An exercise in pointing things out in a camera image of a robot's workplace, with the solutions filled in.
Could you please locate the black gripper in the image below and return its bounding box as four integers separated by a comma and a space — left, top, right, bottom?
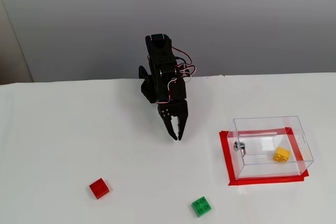
156, 76, 189, 141

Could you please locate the yellow lego brick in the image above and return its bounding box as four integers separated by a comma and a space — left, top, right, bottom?
272, 146, 291, 163

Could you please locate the green lego brick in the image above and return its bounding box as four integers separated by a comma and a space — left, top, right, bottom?
191, 196, 213, 218

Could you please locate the red lego brick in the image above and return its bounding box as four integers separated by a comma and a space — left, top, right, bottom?
89, 178, 111, 200

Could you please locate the transparent plastic box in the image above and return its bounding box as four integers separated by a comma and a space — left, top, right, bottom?
227, 115, 315, 180

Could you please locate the black table clamp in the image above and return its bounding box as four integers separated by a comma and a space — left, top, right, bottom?
138, 66, 152, 83

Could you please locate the silver cylinder lock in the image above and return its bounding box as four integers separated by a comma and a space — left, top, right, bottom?
233, 141, 248, 156

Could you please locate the white table cover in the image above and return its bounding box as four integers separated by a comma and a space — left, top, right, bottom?
0, 72, 336, 224

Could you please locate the red white servo cable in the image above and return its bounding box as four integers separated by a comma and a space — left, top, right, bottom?
155, 77, 180, 105
172, 47, 198, 82

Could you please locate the red tape frame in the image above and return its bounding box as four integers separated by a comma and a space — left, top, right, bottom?
219, 126, 310, 187

